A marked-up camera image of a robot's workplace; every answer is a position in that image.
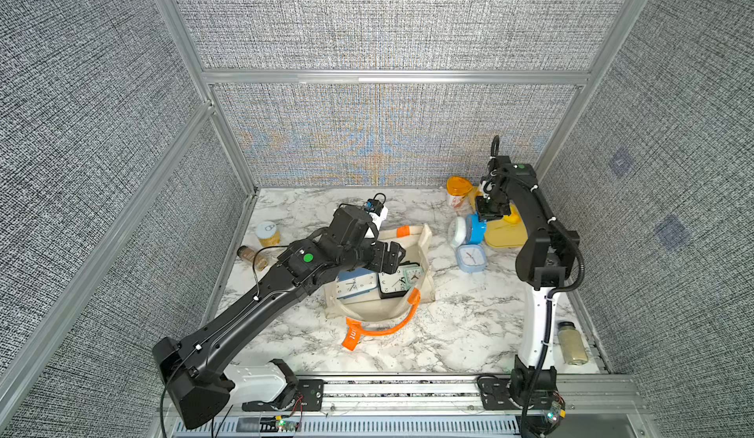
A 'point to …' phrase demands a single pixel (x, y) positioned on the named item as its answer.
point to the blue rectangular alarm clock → (353, 282)
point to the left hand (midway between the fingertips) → (397, 247)
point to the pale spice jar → (572, 346)
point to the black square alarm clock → (393, 285)
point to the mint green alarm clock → (412, 276)
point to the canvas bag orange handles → (370, 319)
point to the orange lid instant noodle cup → (457, 188)
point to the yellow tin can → (268, 234)
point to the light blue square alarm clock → (471, 257)
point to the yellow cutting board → (500, 233)
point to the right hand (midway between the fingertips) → (485, 209)
